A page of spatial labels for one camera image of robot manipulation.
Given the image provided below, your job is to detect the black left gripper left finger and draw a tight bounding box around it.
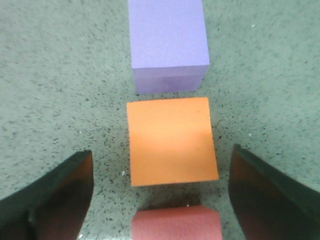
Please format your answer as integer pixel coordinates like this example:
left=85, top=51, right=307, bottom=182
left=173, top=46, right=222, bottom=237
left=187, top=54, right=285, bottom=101
left=0, top=150, right=94, bottom=240

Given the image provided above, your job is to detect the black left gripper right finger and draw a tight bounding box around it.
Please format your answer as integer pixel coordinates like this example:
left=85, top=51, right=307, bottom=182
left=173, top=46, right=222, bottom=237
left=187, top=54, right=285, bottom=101
left=228, top=144, right=320, bottom=240

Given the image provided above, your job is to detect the purple foam cube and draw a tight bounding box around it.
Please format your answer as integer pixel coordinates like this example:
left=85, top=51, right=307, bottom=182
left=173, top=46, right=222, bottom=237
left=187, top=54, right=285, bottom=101
left=128, top=0, right=210, bottom=94

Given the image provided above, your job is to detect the pink foam cube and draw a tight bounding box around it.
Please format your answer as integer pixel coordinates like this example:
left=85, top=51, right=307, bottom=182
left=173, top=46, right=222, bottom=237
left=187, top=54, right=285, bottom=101
left=131, top=205, right=223, bottom=240

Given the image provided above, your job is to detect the orange foam cube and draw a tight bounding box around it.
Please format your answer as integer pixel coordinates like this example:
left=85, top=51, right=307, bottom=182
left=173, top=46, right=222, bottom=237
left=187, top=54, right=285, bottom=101
left=127, top=97, right=220, bottom=187

